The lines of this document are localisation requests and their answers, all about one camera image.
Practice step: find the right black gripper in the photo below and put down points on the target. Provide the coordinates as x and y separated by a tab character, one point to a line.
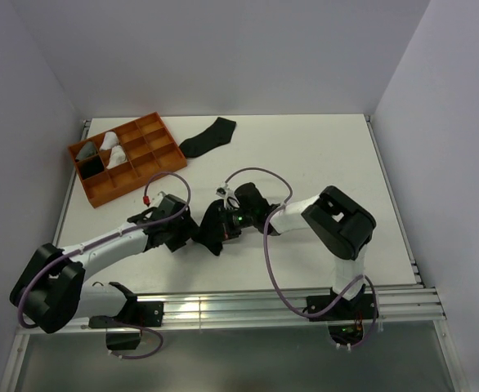
229	231

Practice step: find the white rolled sock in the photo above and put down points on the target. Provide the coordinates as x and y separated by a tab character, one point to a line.
110	140
117	157

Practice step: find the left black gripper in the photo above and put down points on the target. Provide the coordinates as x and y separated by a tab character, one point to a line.
187	227

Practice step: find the orange compartment tray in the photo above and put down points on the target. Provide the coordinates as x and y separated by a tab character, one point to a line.
150	149

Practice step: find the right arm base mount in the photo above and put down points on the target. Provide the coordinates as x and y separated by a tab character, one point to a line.
361	308

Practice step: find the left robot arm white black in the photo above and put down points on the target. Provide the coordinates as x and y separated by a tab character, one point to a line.
51	290

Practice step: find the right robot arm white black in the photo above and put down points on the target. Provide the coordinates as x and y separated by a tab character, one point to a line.
338	221

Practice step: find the black sock with white stripes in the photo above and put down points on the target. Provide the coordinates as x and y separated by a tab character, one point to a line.
90	167

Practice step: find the aluminium frame rail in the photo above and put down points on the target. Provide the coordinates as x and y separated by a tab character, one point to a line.
224	327

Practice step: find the lower white rolled sock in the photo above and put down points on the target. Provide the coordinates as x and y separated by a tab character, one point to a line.
117	157

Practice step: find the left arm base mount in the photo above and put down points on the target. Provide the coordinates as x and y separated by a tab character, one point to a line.
130	327

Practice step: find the grey rolled sock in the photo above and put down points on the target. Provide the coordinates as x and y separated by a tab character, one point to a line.
87	150

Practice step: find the upper white rolled sock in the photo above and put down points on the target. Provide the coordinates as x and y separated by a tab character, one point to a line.
110	140

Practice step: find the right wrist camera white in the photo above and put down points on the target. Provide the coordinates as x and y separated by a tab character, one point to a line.
224	191

